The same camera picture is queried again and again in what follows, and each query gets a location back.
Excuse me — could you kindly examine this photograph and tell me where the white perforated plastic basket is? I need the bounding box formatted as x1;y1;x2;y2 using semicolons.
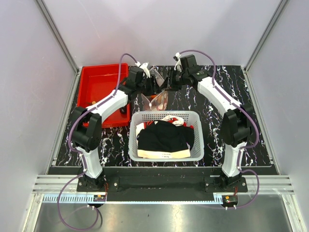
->
128;111;204;162

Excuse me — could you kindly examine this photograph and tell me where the black cloth in basket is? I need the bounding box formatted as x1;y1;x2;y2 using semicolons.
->
136;120;195;153

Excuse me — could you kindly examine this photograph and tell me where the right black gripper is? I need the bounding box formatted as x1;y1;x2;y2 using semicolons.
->
159;68;188;92

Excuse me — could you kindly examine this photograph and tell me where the clear zip top bag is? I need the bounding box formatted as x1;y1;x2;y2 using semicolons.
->
141;67;168;111

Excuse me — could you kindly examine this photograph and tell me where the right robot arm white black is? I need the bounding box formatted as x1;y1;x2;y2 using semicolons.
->
162;53;258;192

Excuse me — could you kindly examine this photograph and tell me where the beige cloth with label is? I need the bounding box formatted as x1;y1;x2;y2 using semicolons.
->
137;149;191;159

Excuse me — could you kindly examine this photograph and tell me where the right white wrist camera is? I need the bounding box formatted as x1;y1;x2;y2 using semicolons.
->
173;52;183;72

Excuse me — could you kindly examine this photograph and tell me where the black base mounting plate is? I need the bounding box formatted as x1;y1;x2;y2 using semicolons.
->
77;167;248;203

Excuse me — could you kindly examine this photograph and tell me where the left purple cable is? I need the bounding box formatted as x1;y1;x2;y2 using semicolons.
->
56;53;143;229

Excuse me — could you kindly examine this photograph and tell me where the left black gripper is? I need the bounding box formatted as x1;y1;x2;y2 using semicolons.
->
136;74;162;97

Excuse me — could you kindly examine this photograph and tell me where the red plastic bin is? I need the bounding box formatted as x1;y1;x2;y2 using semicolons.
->
76;63;130;129

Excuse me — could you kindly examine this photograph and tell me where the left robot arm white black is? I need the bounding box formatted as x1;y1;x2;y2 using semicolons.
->
68;62;151;191

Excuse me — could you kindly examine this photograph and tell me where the red white cloth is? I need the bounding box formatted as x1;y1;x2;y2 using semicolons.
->
139;115;194;129

